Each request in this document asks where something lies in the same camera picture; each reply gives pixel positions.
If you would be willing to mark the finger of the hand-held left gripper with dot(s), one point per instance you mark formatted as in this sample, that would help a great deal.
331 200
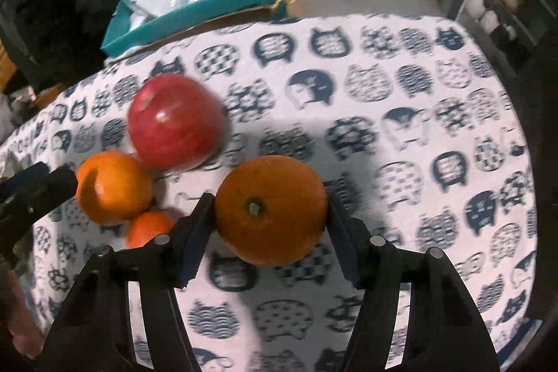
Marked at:
56 182

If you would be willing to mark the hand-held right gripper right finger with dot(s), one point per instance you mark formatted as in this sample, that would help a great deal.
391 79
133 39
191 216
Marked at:
344 241

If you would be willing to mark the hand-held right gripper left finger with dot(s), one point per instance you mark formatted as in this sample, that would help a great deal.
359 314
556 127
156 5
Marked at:
196 241

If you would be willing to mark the small orange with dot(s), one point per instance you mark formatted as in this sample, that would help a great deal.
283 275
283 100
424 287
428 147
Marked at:
146 230

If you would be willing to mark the red apple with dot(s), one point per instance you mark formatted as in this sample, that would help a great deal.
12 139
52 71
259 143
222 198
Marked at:
174 123

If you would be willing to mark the person's left hand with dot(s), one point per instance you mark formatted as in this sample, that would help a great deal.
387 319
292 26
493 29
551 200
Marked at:
17 319

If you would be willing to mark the cat print tablecloth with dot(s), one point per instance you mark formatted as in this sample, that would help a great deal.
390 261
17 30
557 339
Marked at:
392 93

